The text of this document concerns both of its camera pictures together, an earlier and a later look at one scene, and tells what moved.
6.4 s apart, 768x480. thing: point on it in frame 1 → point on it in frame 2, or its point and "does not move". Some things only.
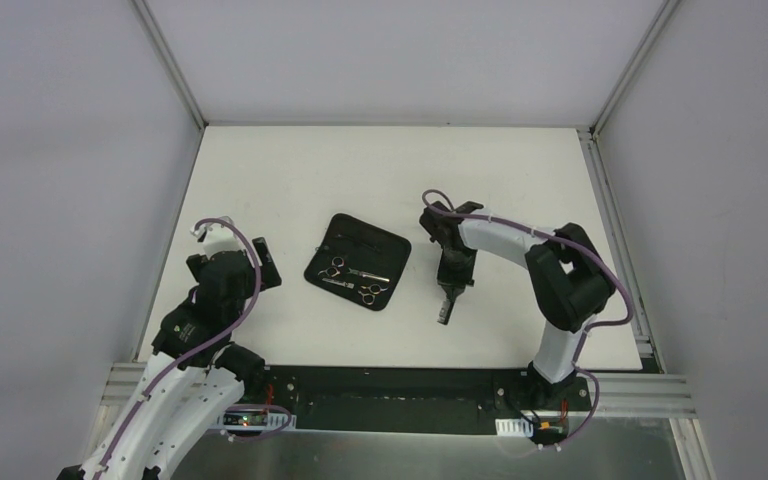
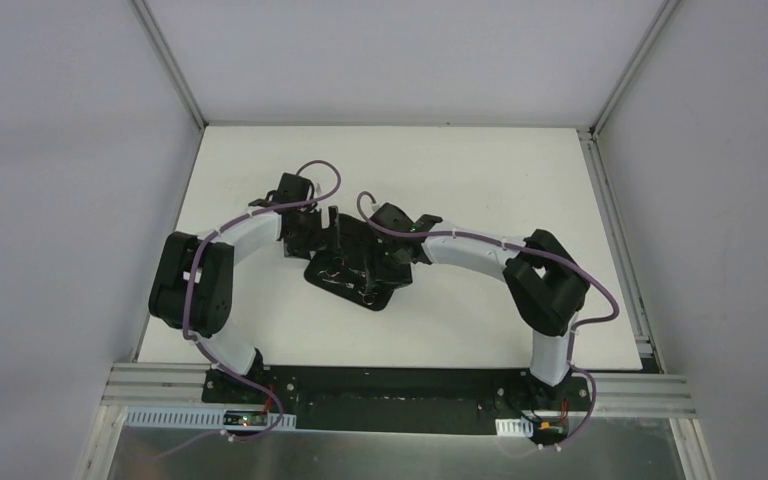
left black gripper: [268, 263] → [331, 234]
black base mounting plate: [413, 399] does not move
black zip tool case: [359, 261] does not move
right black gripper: [453, 285] → [380, 256]
